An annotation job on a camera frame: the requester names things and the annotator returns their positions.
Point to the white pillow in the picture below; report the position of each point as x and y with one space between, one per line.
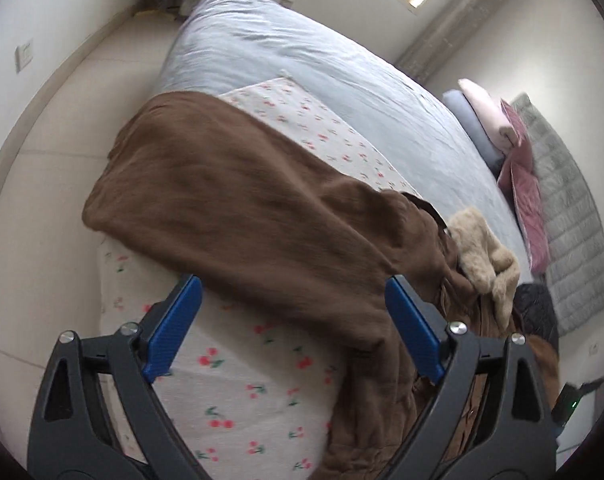
486 110

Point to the grey padded headboard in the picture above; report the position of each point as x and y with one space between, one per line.
571 220

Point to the black quilted jacket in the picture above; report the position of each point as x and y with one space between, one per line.
534 310

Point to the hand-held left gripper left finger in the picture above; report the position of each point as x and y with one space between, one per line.
174 330

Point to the white wall socket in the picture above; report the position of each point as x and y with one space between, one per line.
24 55

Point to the pink velvet pillow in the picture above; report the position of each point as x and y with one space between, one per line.
516 135
531 220

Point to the brown jacket with fur collar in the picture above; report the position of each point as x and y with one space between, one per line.
262 220

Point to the white radiator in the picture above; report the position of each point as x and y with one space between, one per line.
446 30

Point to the cherry print bed cover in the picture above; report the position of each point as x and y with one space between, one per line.
242 360

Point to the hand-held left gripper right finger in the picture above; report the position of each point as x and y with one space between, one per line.
414 330

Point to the light blue pillow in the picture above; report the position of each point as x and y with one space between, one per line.
469 125

